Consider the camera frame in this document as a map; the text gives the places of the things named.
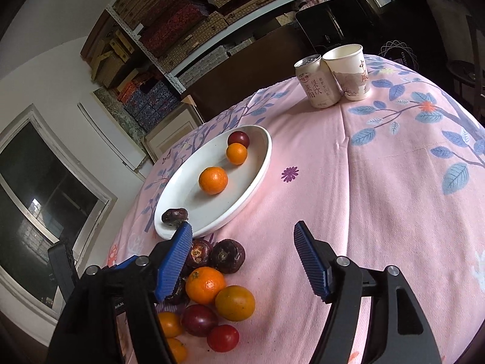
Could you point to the bright red cherry tomato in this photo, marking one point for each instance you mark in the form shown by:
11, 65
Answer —
223, 338

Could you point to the pink floral tablecloth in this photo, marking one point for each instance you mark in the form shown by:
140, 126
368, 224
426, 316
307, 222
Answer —
396, 179

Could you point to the orange mandarin with stem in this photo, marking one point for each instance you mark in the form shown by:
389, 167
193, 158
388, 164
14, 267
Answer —
203, 285

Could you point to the white paper cup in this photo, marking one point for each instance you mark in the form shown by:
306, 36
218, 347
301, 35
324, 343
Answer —
348, 66

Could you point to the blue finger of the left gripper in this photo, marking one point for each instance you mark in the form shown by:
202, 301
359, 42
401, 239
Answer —
125, 263

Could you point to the yellow orange cherry tomato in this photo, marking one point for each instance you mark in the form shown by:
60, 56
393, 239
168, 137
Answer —
235, 303

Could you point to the metal storage shelf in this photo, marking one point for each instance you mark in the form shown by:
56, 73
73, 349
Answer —
171, 34

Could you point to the dark water chestnut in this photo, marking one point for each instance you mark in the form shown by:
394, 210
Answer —
227, 256
199, 253
179, 294
174, 217

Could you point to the white drink can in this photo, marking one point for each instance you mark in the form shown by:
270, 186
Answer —
317, 81

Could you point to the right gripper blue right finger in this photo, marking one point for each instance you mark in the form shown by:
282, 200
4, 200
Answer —
313, 257

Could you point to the window with white frame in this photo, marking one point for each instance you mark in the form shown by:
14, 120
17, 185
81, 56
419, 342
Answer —
47, 197

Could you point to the dark red small tomato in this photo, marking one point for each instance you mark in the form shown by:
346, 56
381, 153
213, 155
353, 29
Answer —
239, 137

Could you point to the dark red cherry tomato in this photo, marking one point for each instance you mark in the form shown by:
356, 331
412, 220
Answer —
199, 320

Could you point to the framed picture leaning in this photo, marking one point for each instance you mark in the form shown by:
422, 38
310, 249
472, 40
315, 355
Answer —
181, 121

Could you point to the large orange mandarin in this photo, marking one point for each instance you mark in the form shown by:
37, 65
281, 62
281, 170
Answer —
213, 180

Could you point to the white oval plate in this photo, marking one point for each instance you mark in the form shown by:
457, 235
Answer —
208, 213

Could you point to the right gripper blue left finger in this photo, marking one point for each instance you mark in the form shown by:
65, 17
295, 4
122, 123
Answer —
173, 260

